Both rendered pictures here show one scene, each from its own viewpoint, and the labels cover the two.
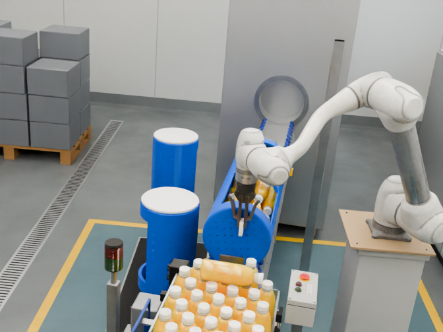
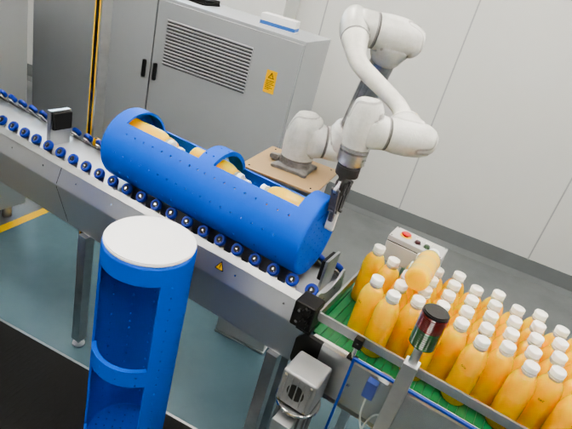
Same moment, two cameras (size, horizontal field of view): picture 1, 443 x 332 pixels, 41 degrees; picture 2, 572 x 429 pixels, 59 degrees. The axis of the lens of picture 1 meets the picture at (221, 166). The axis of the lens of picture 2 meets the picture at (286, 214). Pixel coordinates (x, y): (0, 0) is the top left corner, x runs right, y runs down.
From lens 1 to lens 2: 234 cm
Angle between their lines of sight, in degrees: 67
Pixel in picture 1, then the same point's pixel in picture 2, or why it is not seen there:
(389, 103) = (411, 40)
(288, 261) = (33, 255)
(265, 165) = (429, 136)
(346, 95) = (365, 37)
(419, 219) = not seen: hidden behind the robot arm
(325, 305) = not seen: hidden behind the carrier
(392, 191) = (317, 127)
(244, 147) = (380, 123)
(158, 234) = (178, 294)
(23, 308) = not seen: outside the picture
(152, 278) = (161, 358)
